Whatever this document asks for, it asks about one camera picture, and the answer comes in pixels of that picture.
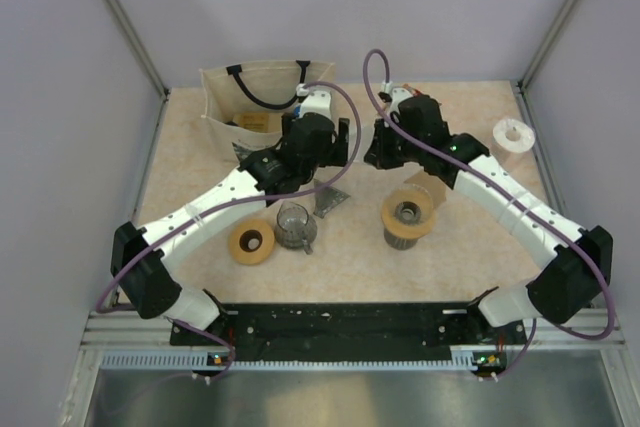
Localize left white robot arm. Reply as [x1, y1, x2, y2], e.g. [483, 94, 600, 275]
[109, 81, 362, 344]

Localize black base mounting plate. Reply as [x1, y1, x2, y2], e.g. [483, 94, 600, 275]
[169, 301, 529, 362]

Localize brown box in bag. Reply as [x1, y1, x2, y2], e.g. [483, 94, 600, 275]
[232, 112, 282, 133]

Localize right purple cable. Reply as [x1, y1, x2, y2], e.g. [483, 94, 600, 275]
[363, 49, 617, 381]

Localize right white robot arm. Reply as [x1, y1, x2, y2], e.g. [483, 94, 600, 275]
[364, 84, 613, 343]

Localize glass carafe with handle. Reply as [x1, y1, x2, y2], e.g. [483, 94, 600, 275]
[274, 201, 317, 255]

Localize clear glass dripper cone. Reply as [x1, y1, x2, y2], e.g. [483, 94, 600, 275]
[391, 184, 434, 225]

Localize grey slotted cable duct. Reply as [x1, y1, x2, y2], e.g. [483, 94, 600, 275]
[99, 345, 506, 372]

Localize brown paper coffee filter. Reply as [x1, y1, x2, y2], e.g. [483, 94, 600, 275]
[404, 171, 447, 210]

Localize white tape roll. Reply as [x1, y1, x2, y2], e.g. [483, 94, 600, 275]
[491, 118, 536, 164]

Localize grey glass dripper cone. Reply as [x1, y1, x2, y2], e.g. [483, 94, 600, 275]
[313, 187, 350, 219]

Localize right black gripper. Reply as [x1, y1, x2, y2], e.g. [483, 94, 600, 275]
[364, 117, 424, 171]

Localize grey glass carafe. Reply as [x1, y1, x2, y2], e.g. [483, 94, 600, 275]
[384, 230, 419, 251]

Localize white paper coffee filter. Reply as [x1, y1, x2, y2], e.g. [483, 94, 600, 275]
[347, 122, 374, 163]

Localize beige canvas tote bag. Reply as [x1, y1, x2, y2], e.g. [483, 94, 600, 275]
[200, 60, 335, 162]

